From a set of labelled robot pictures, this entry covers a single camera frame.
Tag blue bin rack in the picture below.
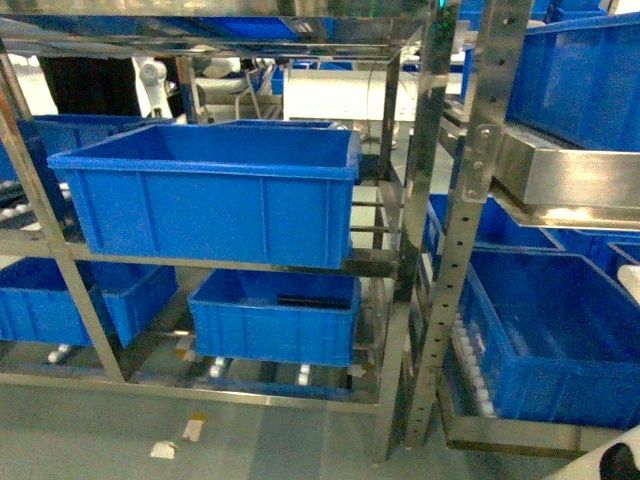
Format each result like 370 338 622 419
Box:
1 258 178 347
188 269 361 367

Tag stainless steel shelf rail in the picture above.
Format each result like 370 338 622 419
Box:
491 126 639 231

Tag blue bin lower rack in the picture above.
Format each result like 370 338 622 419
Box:
188 269 361 367

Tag blue bin right shelf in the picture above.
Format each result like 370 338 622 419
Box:
506 12 639 152

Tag blue bin far left rack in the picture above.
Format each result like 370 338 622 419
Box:
1 258 178 347

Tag blue bin on left rack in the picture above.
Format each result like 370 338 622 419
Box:
48 123 361 269

